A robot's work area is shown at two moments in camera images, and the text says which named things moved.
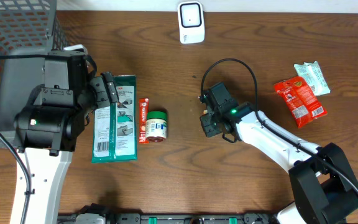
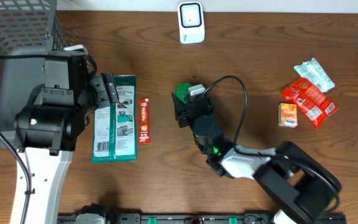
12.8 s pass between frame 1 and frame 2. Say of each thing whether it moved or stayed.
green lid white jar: moved
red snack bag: moved
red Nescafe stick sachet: stayed
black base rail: stayed
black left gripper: stayed
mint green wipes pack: moved
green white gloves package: stayed
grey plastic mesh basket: stayed
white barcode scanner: stayed
